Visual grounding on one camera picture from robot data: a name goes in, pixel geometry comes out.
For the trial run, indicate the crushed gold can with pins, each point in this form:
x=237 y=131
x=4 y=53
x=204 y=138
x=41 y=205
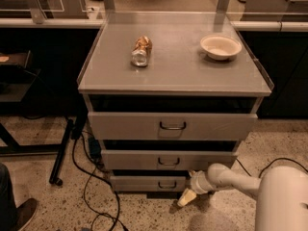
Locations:
x=142 y=52

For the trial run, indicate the grey bottom drawer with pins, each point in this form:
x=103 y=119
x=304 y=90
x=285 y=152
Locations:
x=148 y=183

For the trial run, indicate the grey top drawer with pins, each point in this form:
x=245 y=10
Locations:
x=170 y=126

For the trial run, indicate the grey drawer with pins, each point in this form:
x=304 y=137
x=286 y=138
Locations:
x=164 y=160
x=170 y=126
x=148 y=183

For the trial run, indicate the grey middle drawer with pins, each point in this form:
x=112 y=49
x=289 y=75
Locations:
x=164 y=160

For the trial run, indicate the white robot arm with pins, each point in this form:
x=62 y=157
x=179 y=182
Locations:
x=281 y=194

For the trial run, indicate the dark trouser leg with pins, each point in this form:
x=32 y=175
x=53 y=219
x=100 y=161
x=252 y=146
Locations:
x=8 y=212

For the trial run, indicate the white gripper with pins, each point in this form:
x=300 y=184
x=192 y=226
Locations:
x=197 y=183

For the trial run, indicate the white horizontal rail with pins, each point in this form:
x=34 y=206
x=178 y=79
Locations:
x=257 y=26

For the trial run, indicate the grey drawer cabinet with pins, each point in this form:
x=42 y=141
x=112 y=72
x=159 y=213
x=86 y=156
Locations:
x=180 y=78

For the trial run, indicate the black table frame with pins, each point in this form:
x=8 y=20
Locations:
x=16 y=80

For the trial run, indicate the white bowl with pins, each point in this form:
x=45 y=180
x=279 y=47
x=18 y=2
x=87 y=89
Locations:
x=220 y=48

